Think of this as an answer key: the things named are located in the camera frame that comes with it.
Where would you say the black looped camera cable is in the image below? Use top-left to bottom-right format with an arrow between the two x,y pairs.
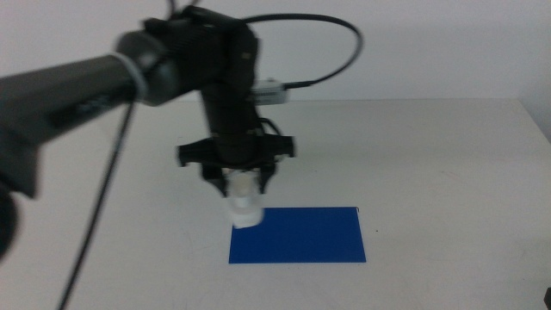
240,12 -> 365,90

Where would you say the thin black hanging cable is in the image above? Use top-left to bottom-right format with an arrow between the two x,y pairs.
57,102 -> 135,310

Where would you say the white toy shoe with stripes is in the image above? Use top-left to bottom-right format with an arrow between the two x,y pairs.
223,170 -> 264,229

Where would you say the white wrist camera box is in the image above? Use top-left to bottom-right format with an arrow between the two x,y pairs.
251,78 -> 288,105

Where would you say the blue rectangular mat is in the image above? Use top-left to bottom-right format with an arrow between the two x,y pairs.
227,206 -> 368,264

